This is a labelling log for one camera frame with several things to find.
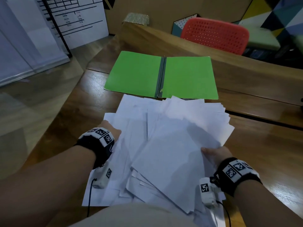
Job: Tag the person's right hand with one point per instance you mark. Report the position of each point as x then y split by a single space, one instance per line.
217 156

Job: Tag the person's left hand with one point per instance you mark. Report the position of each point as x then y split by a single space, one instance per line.
111 130

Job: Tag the pile of white papers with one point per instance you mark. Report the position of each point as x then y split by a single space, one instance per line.
170 139

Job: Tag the green folder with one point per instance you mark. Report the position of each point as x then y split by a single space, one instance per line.
135 73

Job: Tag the person's right forearm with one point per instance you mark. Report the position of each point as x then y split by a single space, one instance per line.
260 205

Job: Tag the person's left forearm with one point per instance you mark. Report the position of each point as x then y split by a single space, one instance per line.
47 186

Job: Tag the person's beige clothing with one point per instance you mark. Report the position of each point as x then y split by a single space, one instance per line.
132 217

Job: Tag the black left wristband with markers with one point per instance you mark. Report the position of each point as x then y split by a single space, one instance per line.
94 148

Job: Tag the black wristband with markers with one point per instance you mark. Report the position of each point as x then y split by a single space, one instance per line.
236 177
94 148

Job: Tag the black right wristband with markers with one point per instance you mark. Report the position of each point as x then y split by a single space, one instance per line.
236 177

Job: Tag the white board with chart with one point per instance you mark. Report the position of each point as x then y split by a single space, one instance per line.
85 33

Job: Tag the patterned woven box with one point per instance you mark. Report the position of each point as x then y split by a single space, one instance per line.
137 18

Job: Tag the white banner panel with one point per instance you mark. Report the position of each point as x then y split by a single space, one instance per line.
23 51

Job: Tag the teal white dotted box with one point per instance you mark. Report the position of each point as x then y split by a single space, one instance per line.
176 28

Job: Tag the red perforated chair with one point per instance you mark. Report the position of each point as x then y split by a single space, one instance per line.
213 34

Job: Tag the green bench cushion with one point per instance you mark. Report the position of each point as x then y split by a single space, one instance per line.
262 40

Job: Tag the colourful triangle patterned backrest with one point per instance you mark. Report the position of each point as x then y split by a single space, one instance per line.
284 11

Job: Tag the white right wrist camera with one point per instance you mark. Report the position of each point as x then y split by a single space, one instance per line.
208 193

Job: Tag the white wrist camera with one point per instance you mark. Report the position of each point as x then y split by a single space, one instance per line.
208 193
103 178

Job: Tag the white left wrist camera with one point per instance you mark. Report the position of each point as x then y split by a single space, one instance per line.
103 178

